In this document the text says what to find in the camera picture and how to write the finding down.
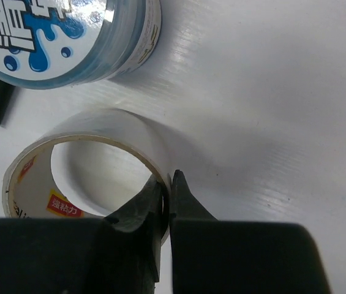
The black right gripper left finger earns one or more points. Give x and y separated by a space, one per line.
119 253

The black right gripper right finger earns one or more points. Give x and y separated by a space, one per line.
224 256

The blue paint jar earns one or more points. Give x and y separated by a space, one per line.
51 44

